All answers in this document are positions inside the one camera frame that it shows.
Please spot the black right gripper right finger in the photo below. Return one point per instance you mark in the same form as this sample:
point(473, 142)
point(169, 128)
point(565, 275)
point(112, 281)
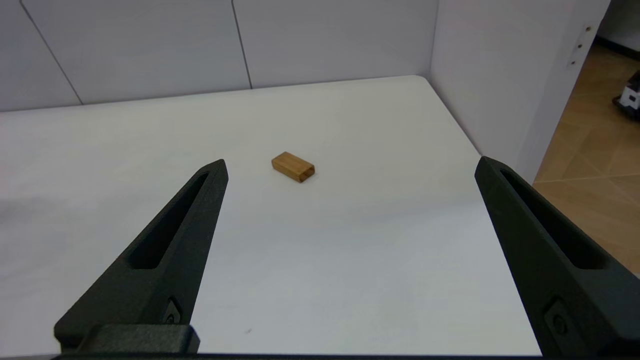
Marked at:
point(560, 280)

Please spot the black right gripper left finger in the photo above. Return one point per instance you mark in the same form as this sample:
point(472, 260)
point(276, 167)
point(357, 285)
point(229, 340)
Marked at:
point(165, 270)

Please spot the rectangular wooden building block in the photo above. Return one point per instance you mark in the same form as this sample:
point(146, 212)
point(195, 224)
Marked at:
point(292, 166)

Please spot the white black floor device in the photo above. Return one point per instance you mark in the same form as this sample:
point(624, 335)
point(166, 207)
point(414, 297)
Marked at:
point(631, 97)

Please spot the white door hinge plate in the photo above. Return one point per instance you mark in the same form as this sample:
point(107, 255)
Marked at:
point(580, 46)

